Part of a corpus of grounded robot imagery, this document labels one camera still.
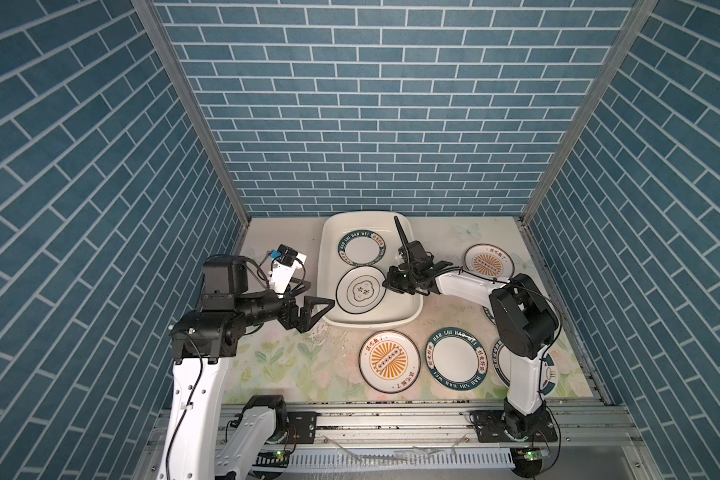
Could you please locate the white plate green flower outline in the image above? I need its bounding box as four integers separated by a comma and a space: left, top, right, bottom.
335, 266, 386, 315

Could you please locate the green rim plate back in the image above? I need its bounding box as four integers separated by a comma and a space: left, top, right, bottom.
337, 229, 386, 267

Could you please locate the green rim plate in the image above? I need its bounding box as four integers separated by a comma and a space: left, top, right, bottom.
482, 307, 496, 325
337, 229, 386, 267
425, 327, 488, 391
491, 340, 559, 395

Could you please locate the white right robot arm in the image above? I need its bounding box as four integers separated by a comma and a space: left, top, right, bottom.
383, 260, 560, 440

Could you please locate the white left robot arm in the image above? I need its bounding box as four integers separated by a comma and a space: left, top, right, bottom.
156, 245, 335, 479

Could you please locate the white plastic bin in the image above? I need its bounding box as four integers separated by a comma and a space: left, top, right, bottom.
317, 211, 423, 329

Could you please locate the orange sunburst plate back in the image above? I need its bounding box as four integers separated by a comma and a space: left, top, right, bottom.
463, 243, 515, 278

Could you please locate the orange sunburst plate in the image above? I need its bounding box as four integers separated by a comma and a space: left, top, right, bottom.
463, 243, 515, 278
358, 330, 421, 394

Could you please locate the green rim plate front centre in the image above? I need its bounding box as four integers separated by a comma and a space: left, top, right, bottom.
425, 327, 488, 391

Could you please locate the orange sunburst plate front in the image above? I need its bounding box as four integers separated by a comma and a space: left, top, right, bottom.
358, 330, 421, 394

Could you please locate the green rim plate front right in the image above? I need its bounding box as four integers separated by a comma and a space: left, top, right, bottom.
491, 340, 559, 395

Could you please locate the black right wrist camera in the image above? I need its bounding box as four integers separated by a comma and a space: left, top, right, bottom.
402, 240, 428, 263

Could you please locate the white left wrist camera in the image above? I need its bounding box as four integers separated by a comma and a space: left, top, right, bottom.
269, 244, 306, 296

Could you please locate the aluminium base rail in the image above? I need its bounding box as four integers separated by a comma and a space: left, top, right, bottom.
254, 399, 660, 479

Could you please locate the aluminium corner frame left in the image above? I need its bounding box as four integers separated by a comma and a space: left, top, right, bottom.
132, 0, 251, 228

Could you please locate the aluminium corner frame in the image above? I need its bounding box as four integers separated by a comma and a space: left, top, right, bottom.
519, 0, 658, 227
132, 0, 251, 228

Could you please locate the aluminium corner frame right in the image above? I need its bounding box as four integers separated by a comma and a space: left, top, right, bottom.
519, 0, 658, 227

